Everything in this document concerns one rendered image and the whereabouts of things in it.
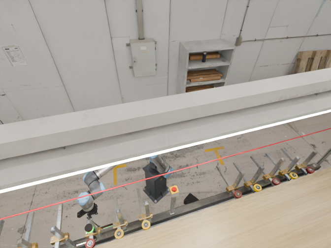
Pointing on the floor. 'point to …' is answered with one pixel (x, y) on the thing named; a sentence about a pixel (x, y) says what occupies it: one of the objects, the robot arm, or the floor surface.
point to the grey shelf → (211, 44)
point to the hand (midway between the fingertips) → (91, 216)
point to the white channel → (153, 112)
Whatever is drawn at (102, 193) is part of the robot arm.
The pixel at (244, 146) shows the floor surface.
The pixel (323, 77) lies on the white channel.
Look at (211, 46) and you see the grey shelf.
